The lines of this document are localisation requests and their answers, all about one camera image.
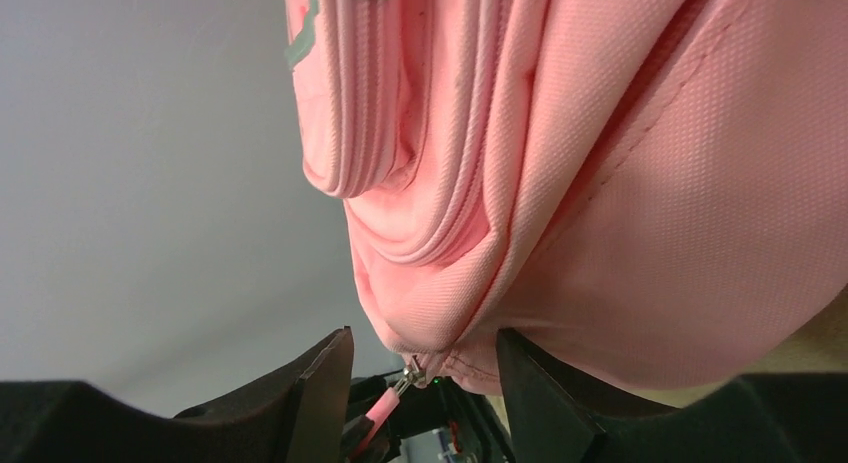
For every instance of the pink backpack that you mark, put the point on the pink backpack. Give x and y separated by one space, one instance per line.
653 191

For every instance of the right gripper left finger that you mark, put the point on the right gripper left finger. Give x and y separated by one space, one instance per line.
293 414

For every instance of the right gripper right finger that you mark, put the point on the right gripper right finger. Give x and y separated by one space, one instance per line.
557 413

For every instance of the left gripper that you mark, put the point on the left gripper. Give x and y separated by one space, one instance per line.
444 423

